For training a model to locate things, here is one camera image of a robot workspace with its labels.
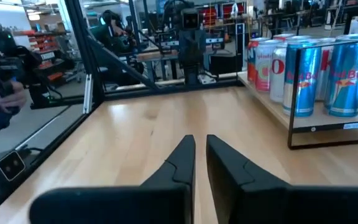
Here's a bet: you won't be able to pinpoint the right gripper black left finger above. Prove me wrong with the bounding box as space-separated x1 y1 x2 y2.
29 134 196 224

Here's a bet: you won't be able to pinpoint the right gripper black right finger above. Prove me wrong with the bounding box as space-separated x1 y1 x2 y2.
205 133 358 224

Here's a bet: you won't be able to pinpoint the pink white Spindrift can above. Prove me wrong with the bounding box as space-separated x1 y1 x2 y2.
255 39 281 93

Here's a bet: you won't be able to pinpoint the red soda can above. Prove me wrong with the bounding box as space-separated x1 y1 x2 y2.
286 35 312 42
273 33 295 43

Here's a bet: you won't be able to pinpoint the blue silver Red Bull can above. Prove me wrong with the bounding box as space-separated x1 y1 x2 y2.
323 34 358 118
283 39 322 118

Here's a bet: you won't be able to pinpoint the red bin shelving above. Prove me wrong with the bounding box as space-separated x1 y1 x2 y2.
202 2 239 27

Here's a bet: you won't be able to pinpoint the black cabinet box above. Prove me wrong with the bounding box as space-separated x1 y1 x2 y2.
209 54 239 75

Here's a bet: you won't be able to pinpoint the white standing panel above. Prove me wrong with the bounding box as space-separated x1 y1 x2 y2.
234 22 246 74

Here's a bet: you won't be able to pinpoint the person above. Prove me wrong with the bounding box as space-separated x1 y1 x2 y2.
90 9 138 55

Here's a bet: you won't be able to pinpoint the red parts bin rack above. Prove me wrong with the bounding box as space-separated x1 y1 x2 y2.
26 29 67 83

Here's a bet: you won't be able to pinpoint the person's hand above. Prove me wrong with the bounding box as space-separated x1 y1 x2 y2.
0 81 27 113

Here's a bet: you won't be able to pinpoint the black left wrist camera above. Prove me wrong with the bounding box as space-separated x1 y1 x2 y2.
181 8 201 31

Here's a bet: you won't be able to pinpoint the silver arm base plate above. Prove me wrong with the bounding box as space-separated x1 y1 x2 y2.
197 74 218 85

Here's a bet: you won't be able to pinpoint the wooden shelf with black frame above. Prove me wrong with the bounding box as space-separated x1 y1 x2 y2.
237 39 358 151

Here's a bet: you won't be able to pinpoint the black aluminium table frame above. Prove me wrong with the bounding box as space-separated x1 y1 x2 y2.
0 0 241 218

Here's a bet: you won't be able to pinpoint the black depth camera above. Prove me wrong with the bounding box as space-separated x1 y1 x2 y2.
0 148 27 187

